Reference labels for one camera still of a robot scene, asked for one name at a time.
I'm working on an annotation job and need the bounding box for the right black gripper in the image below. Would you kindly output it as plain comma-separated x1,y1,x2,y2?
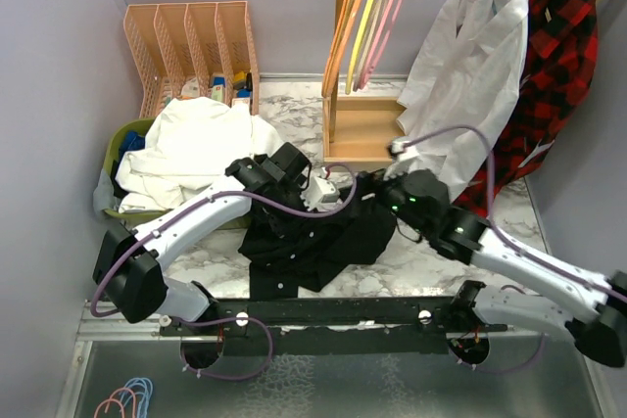
339,159,432,237

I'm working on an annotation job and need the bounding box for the pink hanger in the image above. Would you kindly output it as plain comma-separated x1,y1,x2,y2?
93,387,140,418
366,0,404,84

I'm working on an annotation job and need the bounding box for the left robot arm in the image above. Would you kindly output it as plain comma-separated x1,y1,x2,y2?
92,143,312,335

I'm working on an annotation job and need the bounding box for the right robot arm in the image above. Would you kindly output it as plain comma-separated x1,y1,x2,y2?
358,169,626,368

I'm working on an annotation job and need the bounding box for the white shirt in basket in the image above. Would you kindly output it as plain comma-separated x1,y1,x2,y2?
116,97,283,213

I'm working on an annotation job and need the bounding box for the white hanging shirt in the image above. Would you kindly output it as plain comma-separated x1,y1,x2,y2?
397,0,529,199

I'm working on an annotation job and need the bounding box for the yellow hanger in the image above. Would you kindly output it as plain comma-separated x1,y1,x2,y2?
345,0,383,95

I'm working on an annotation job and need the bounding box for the blue hanger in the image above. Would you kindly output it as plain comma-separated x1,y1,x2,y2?
120,377,154,418

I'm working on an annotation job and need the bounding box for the cream hanger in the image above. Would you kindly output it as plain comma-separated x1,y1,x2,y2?
358,0,389,91

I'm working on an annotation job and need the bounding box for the orange hanger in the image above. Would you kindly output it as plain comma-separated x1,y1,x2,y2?
321,0,363,98

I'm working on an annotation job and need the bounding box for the red black plaid shirt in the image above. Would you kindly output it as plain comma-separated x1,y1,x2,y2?
453,0,601,218

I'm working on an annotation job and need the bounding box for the pink hanger on floor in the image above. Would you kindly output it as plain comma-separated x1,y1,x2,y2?
93,387,140,418

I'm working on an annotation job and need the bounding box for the green laundry basket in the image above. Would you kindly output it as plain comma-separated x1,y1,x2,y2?
100,116,256,231

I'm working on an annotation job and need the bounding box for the wooden clothes rack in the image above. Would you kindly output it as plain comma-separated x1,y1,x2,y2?
322,0,405,169

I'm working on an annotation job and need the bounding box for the pink mesh file organizer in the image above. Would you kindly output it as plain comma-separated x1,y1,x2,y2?
123,0,260,118

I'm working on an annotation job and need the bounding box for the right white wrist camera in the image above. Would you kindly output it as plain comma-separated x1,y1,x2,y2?
384,137,421,181

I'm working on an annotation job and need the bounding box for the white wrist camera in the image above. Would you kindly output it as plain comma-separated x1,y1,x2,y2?
302,176,339,210
384,137,421,181

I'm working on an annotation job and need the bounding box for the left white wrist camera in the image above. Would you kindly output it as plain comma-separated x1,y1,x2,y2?
302,176,339,210

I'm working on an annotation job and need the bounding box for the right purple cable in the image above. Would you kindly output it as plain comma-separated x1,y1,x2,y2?
401,124,627,374

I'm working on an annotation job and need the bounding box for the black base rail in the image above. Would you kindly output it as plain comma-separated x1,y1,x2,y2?
159,294,508,356

